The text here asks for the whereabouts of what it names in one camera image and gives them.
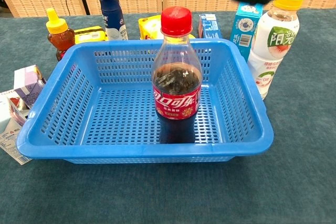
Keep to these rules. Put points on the yellow-capped white bottle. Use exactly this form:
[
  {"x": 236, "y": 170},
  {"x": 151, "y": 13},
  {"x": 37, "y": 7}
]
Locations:
[{"x": 273, "y": 51}]

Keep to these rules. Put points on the cola bottle red cap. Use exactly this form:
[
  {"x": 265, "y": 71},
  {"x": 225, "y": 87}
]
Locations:
[{"x": 176, "y": 103}]

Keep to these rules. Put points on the yellow-capped dark sauce bottle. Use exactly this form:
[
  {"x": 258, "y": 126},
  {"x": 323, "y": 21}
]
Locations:
[{"x": 59, "y": 39}]

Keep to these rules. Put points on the blue plastic basket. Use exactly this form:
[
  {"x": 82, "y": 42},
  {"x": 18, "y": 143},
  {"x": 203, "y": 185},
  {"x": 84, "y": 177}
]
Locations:
[{"x": 131, "y": 150}]

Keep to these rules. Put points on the light blue carton box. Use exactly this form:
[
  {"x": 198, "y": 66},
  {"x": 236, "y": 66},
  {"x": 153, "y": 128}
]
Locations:
[{"x": 244, "y": 30}]

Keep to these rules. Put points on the blue toothpaste box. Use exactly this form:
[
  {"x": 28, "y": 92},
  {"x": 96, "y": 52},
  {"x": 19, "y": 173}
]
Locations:
[{"x": 210, "y": 27}]

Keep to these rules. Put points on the yellow red snack box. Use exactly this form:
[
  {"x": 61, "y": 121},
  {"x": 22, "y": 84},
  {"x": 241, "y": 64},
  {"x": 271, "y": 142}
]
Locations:
[{"x": 149, "y": 28}]

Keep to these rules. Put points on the white bottle navy cap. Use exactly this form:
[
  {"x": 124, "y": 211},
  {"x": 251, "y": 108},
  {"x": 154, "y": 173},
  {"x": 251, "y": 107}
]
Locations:
[{"x": 111, "y": 16}]

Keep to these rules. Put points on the yellow biscuit packet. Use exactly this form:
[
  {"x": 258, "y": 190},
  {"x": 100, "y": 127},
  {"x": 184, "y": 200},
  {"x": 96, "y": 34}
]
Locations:
[{"x": 89, "y": 35}]

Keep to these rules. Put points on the dark blue table cloth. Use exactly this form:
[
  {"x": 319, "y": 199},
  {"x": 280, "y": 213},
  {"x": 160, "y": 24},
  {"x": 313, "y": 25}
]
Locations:
[{"x": 168, "y": 195}]

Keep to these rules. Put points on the white purple juice carton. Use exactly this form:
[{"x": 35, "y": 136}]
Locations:
[{"x": 29, "y": 85}]

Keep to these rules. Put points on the small white carton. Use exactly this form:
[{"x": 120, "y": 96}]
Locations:
[{"x": 10, "y": 134}]

